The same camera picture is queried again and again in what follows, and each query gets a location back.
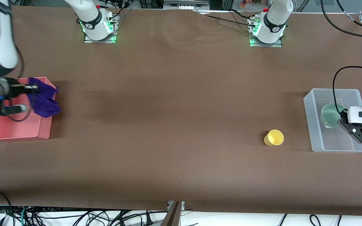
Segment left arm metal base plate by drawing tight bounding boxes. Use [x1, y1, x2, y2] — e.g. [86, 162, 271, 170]
[249, 17, 283, 48]

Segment translucent plastic bin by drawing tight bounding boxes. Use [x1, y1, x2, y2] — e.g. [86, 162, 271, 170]
[303, 88, 362, 153]

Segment white background device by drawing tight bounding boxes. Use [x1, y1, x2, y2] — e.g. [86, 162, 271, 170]
[163, 0, 210, 10]

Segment orange background items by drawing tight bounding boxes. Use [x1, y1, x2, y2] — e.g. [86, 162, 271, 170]
[239, 0, 263, 8]

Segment pink plastic bin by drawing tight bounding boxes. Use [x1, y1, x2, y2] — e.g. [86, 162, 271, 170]
[0, 77, 57, 141]

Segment black right base cable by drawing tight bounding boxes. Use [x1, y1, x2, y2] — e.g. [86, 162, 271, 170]
[107, 7, 132, 22]

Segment yellow cup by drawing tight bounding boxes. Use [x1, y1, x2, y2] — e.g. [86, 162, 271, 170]
[264, 129, 284, 147]

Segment purple cloth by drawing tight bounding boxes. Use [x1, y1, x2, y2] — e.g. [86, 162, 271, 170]
[27, 77, 61, 118]

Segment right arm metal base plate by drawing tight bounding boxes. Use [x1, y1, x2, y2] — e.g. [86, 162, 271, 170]
[83, 14, 118, 43]

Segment metal table leg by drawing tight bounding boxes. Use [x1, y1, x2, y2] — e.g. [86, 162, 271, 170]
[161, 201, 185, 226]

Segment long black base cable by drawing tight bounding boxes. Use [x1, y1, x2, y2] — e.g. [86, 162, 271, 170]
[192, 9, 258, 29]

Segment green bowl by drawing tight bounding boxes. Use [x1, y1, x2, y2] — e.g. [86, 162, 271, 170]
[321, 104, 347, 128]

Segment short black base cable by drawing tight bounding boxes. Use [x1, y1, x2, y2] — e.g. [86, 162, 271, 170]
[228, 8, 258, 21]

